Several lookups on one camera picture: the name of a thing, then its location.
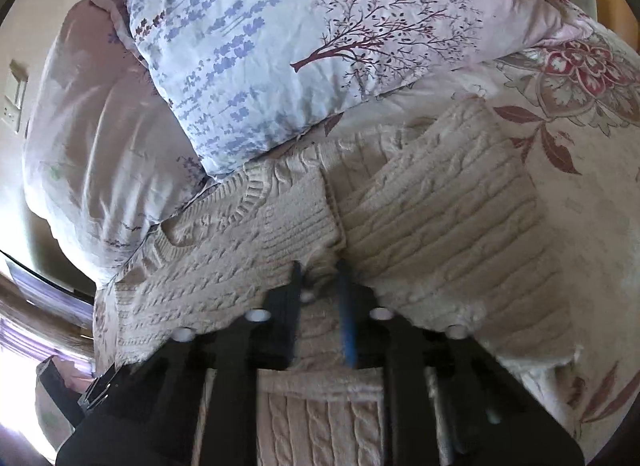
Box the floral bed sheet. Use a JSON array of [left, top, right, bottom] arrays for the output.
[[92, 0, 640, 462]]

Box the tree-print pillow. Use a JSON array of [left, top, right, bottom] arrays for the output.
[[117, 0, 576, 177]]

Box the white wall switch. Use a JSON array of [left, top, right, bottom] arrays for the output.
[[2, 60, 30, 134]]

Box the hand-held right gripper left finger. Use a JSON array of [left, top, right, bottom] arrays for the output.
[[56, 261, 305, 466]]

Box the cream cable-knit sweater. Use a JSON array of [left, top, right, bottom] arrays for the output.
[[112, 96, 583, 466]]

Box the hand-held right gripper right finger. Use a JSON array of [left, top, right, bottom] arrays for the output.
[[336, 268, 586, 466]]

